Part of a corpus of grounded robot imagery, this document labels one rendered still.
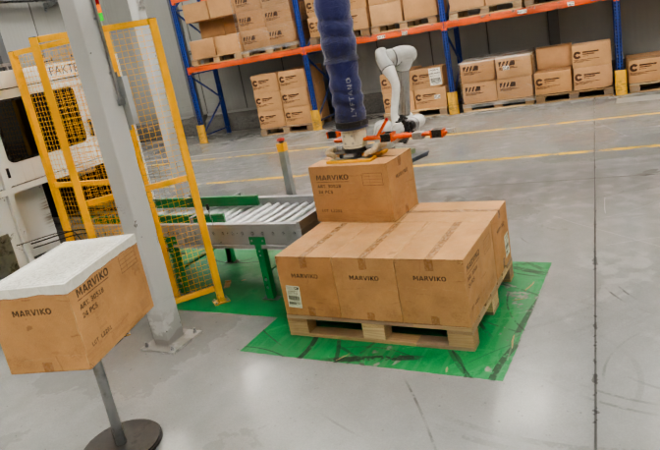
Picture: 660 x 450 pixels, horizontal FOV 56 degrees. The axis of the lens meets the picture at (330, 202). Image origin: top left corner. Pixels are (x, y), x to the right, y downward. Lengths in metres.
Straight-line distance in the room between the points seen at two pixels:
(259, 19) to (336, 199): 8.56
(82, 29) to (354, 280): 2.14
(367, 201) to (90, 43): 1.95
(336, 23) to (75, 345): 2.44
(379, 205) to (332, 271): 0.64
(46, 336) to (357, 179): 2.14
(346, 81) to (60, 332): 2.31
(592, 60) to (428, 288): 8.08
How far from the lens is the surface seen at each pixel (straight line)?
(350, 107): 4.12
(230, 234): 4.61
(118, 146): 4.00
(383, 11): 11.57
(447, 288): 3.43
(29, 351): 3.02
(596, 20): 12.37
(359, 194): 4.11
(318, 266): 3.71
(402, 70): 4.81
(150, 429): 3.50
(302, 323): 3.97
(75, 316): 2.81
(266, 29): 12.43
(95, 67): 3.97
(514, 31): 12.45
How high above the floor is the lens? 1.80
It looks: 15 degrees down
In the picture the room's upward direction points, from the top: 11 degrees counter-clockwise
